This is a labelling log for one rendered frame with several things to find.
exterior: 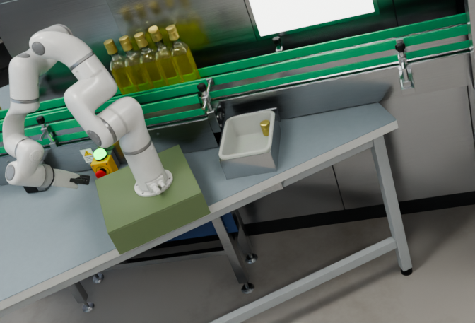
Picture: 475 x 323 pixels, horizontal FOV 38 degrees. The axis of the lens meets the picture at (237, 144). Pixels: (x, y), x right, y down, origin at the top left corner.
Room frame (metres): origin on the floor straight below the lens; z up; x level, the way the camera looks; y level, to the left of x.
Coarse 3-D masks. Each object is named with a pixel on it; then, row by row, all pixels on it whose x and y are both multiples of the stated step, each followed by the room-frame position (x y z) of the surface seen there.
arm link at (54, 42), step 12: (36, 36) 1.88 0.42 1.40; (48, 36) 1.86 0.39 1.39; (60, 36) 1.86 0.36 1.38; (72, 36) 1.88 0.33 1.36; (36, 48) 1.86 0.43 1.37; (48, 48) 1.85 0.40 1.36; (60, 48) 1.85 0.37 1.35; (72, 48) 1.85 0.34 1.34; (84, 48) 1.86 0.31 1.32; (60, 60) 1.86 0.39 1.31; (72, 60) 1.84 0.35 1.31; (84, 60) 1.84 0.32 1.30
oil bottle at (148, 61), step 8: (144, 56) 2.18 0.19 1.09; (152, 56) 2.17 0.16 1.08; (144, 64) 2.17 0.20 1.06; (152, 64) 2.17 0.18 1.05; (144, 72) 2.18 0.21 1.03; (152, 72) 2.17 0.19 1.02; (160, 72) 2.17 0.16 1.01; (152, 80) 2.17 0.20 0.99; (160, 80) 2.16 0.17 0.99; (152, 88) 2.18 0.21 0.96
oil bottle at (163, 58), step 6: (168, 48) 2.17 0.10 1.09; (156, 54) 2.16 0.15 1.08; (162, 54) 2.15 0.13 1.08; (168, 54) 2.15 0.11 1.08; (156, 60) 2.16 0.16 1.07; (162, 60) 2.15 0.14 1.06; (168, 60) 2.15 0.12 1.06; (162, 66) 2.16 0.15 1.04; (168, 66) 2.15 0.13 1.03; (174, 66) 2.15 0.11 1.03; (162, 72) 2.16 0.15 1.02; (168, 72) 2.15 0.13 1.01; (174, 72) 2.15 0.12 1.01; (168, 78) 2.15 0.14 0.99; (174, 78) 2.15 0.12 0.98; (168, 84) 2.16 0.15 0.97
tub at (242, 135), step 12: (228, 120) 2.00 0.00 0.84; (240, 120) 1.99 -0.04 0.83; (252, 120) 1.98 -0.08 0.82; (228, 132) 1.95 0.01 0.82; (240, 132) 1.99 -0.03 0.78; (252, 132) 1.98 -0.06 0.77; (228, 144) 1.91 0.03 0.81; (240, 144) 1.94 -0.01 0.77; (252, 144) 1.91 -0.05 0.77; (264, 144) 1.89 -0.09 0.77; (228, 156) 1.80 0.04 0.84; (240, 156) 1.78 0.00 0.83
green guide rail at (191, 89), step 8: (168, 88) 2.13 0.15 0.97; (176, 88) 2.11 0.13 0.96; (184, 88) 2.10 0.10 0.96; (192, 88) 2.09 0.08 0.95; (136, 96) 2.16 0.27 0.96; (144, 96) 2.15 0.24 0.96; (152, 96) 2.14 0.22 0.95; (160, 96) 2.13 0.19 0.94; (168, 96) 2.12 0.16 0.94; (176, 96) 2.12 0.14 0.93; (200, 96) 2.09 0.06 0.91; (104, 104) 2.20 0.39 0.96; (144, 104) 2.16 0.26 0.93; (56, 112) 2.26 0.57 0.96; (64, 112) 2.25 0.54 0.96; (96, 112) 2.22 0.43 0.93; (32, 120) 2.29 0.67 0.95; (48, 120) 2.27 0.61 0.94; (56, 120) 2.27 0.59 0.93; (0, 128) 2.34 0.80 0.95; (24, 128) 2.31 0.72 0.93
